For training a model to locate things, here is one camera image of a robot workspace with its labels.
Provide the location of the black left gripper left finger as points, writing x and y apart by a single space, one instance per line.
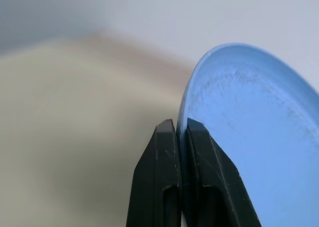
154 167

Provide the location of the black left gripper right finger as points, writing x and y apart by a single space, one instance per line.
214 177

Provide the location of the blue plate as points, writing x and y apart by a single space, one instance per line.
251 127

